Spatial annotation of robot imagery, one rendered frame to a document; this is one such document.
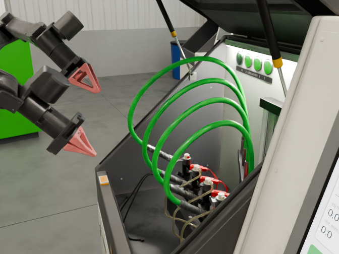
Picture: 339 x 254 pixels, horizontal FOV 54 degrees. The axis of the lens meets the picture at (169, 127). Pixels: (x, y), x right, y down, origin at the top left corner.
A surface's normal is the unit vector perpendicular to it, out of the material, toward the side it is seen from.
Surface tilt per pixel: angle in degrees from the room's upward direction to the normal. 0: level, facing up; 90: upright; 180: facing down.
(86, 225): 0
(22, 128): 90
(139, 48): 90
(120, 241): 0
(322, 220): 76
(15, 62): 90
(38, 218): 0
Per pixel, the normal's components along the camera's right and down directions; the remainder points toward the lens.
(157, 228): 0.00, -0.93
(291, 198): -0.92, -0.11
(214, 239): 0.31, 0.33
